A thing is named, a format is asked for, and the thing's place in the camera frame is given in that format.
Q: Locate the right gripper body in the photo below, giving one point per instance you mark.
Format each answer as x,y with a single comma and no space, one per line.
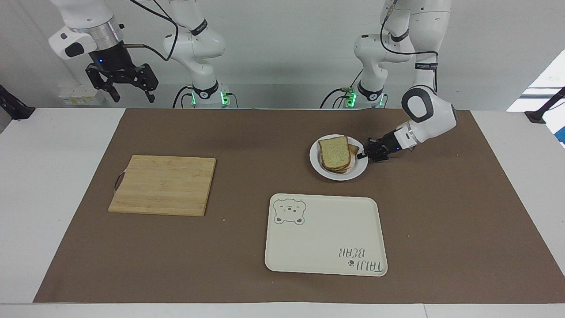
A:
112,59

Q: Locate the cream tray with bear print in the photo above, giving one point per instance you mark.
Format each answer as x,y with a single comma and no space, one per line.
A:
322,238

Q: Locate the white round plate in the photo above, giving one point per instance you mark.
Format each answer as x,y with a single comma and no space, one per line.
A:
315,163

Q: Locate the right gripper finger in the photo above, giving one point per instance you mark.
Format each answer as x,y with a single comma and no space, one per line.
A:
102,81
148,79

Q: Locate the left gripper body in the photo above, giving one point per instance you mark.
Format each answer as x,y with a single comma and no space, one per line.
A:
390,143

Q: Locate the stack of bread slices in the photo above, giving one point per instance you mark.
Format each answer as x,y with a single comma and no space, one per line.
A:
334,152

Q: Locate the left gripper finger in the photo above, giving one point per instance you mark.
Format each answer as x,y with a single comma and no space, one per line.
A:
374,144
377,156

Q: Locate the bread slice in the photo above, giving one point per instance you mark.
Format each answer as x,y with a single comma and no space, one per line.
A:
354,151

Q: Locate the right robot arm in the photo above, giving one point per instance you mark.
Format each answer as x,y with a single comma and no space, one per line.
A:
194,44

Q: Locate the wooden cutting board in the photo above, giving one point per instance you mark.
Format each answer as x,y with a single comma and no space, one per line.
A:
163,185

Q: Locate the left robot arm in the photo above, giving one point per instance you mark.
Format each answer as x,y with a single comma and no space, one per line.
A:
435,115

